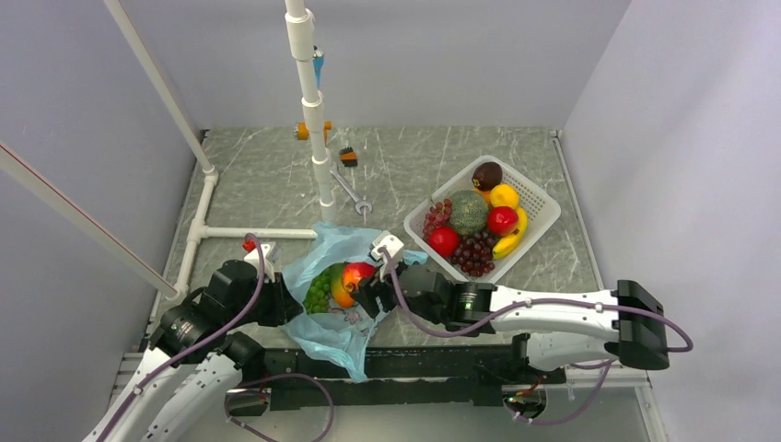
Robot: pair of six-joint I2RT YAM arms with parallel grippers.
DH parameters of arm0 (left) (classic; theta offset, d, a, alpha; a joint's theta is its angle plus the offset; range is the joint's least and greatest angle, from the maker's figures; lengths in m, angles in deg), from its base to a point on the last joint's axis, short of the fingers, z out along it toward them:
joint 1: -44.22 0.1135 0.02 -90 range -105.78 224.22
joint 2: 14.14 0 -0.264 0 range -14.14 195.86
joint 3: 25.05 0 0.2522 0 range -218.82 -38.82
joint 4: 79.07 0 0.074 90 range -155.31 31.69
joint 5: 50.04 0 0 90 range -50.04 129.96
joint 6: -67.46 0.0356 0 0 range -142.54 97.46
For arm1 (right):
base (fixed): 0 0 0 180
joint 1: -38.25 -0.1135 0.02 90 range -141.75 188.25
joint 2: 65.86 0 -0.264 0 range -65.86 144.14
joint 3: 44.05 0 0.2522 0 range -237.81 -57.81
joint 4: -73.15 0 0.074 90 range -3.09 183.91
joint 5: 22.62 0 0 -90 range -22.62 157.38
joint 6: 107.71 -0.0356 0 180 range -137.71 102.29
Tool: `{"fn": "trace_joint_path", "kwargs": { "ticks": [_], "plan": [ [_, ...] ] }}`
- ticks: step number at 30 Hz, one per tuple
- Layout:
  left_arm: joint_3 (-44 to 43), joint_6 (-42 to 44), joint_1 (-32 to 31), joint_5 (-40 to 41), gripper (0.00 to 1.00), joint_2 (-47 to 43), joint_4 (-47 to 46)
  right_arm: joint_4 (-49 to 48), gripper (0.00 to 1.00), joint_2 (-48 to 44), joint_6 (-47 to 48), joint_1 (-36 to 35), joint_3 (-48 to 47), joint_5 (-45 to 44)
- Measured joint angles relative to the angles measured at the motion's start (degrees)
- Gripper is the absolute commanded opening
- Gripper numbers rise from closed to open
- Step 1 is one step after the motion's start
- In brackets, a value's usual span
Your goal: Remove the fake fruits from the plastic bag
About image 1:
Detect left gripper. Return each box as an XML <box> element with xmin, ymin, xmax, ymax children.
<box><xmin>226</xmin><ymin>271</ymin><xmax>304</xmax><ymax>328</ymax></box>

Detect red yellow fake apple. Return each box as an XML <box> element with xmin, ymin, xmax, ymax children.
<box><xmin>341</xmin><ymin>262</ymin><xmax>376</xmax><ymax>294</ymax></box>

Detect light blue plastic bag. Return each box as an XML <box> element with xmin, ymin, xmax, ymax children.
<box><xmin>282</xmin><ymin>222</ymin><xmax>389</xmax><ymax>382</ymax></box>

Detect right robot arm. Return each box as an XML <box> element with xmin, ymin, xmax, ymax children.
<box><xmin>349</xmin><ymin>264</ymin><xmax>671</xmax><ymax>382</ymax></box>

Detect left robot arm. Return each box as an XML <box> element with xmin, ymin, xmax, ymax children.
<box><xmin>86</xmin><ymin>260</ymin><xmax>304</xmax><ymax>441</ymax></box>

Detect green fake grapes in bag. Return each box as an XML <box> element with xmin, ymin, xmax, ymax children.
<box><xmin>303</xmin><ymin>264</ymin><xmax>338</xmax><ymax>314</ymax></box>

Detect light red fake grapes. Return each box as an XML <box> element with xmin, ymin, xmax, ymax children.
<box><xmin>422</xmin><ymin>199</ymin><xmax>452</xmax><ymax>240</ymax></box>

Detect dark red fake grapes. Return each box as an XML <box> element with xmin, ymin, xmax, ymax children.
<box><xmin>449</xmin><ymin>230</ymin><xmax>497</xmax><ymax>277</ymax></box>

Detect green fake melon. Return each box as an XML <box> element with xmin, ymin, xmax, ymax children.
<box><xmin>449</xmin><ymin>190</ymin><xmax>490</xmax><ymax>236</ymax></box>

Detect yellow fake banana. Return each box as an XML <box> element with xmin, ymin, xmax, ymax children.
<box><xmin>492</xmin><ymin>206</ymin><xmax>529</xmax><ymax>260</ymax></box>

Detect red fake pomegranate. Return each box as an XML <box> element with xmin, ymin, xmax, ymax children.
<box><xmin>486</xmin><ymin>206</ymin><xmax>519</xmax><ymax>237</ymax></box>

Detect fake orange in basket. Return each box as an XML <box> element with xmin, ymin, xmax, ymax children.
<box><xmin>472</xmin><ymin>188</ymin><xmax>491</xmax><ymax>206</ymax></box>

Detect yellow fake lemon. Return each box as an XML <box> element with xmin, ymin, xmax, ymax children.
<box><xmin>489</xmin><ymin>183</ymin><xmax>520</xmax><ymax>210</ymax></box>

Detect dark brown fake fruit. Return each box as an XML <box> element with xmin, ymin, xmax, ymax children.
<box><xmin>472</xmin><ymin>161</ymin><xmax>504</xmax><ymax>192</ymax></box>

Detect silver wrench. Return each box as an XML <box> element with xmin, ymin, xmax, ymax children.
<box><xmin>330</xmin><ymin>165</ymin><xmax>373</xmax><ymax>216</ymax></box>

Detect orange black small brush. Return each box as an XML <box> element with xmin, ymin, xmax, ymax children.
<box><xmin>339</xmin><ymin>146</ymin><xmax>358</xmax><ymax>168</ymax></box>

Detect white plastic basket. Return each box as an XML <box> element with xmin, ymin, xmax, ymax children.
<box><xmin>404</xmin><ymin>156</ymin><xmax>561</xmax><ymax>283</ymax></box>

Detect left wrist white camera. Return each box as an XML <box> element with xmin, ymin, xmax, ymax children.
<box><xmin>242</xmin><ymin>239</ymin><xmax>280</xmax><ymax>283</ymax></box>

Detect wrist white camera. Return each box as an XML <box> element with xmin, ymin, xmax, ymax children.
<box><xmin>242</xmin><ymin>239</ymin><xmax>280</xmax><ymax>283</ymax></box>
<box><xmin>369</xmin><ymin>230</ymin><xmax>403</xmax><ymax>280</ymax></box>

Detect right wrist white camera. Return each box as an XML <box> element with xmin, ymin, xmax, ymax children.
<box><xmin>369</xmin><ymin>230</ymin><xmax>403</xmax><ymax>280</ymax></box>

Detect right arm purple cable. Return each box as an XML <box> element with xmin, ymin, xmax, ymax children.
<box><xmin>379</xmin><ymin>247</ymin><xmax>694</xmax><ymax>427</ymax></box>

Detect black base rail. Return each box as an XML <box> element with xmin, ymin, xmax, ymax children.
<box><xmin>262</xmin><ymin>344</ymin><xmax>566</xmax><ymax>411</ymax></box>

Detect blue handled tool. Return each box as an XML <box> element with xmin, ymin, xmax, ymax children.
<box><xmin>312</xmin><ymin>45</ymin><xmax>325</xmax><ymax>88</ymax></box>

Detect white pvc pipe frame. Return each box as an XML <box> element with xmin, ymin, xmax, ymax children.
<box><xmin>1</xmin><ymin>1</ymin><xmax>335</xmax><ymax>300</ymax></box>

